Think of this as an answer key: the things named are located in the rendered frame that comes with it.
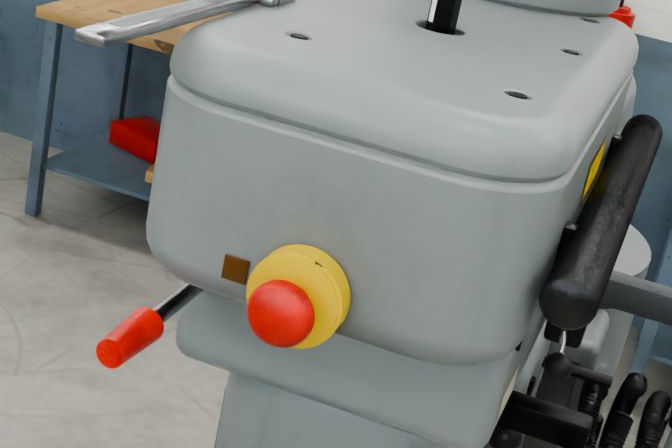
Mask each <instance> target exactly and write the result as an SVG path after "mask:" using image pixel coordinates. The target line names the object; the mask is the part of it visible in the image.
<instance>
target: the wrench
mask: <svg viewBox="0 0 672 448"><path fill-rule="evenodd" d="M294 1H295V0H188V1H184V2H180V3H176V4H172V5H168V6H164V7H160V8H156V9H152V10H148V11H144V12H140V13H136V14H132V15H128V16H124V17H120V18H116V19H112V20H108V21H104V22H100V23H96V24H92V25H88V26H84V27H80V28H76V29H75V33H74V39H76V40H78V41H81V42H85V43H88V44H91V45H95V46H98V47H101V48H104V47H108V46H112V45H115V44H119V43H122V42H126V41H129V40H133V39H136V38H140V37H143V36H147V35H150V34H154V33H157V32H161V31H164V30H168V29H171V28H175V27H178V26H182V25H185V24H189V23H192V22H196V21H199V20H203V19H206V18H210V17H214V16H217V15H221V14H224V13H228V12H231V11H235V10H238V9H242V8H245V7H249V6H252V5H256V4H260V5H264V6H267V7H274V6H281V5H284V4H288V3H291V2H294Z"/></svg>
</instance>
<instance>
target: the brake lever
mask: <svg viewBox="0 0 672 448"><path fill-rule="evenodd" d="M203 291H204V290H203V289H201V288H198V287H196V286H193V285H190V284H188V283H185V284H184V285H182V286H181V287H180V288H179V289H177V290H176V291H175V292H173V293H172V294H171V295H169V296H168V297H167V298H166V299H164V300H163V301H162V302H160V303H159V304H158V305H157V306H155V307H154V308H153V309H151V308H147V307H141V308H138V309H137V310H135V311H134V312H133V313H132V314H131V315H129V316H128V317H127V318H126V319H125V320H124V321H123V322H122V323H120V324H119V325H118V326H117V327H116V328H115V329H114V330H113V331H111V332H110V333H109V334H108V335H107V336H106V337H105V338H103V339H102V340H101V341H100V342H99V343H98V345H97V347H96V355H97V358H98V360H99V361H100V363H101V364H103V365H104V366H105V367H107V368H111V369H115V368H118V367H120V366H121V365H123V364H124V363H125V362H127V361H128V360H130V359H131V358H132V357H134V356H135V355H137V354H138V353H140V352H141V351H142V350H144V349H145V348H147V347H148V346H149V345H151V344H152V343H154V342H155V341H157V340H158V339H159V338H160V337H161V336H162V334H163V331H164V324H163V323H165V322H166V321H167V320H168V319H169V318H171V317H172V316H173V315H174V314H176V313H177V312H178V311H179V310H181V309H182V308H183V307H184V306H186V305H187V304H188V303H189V302H190V301H192V300H193V299H194V298H195V297H197V296H198V295H199V294H200V293H202V292H203Z"/></svg>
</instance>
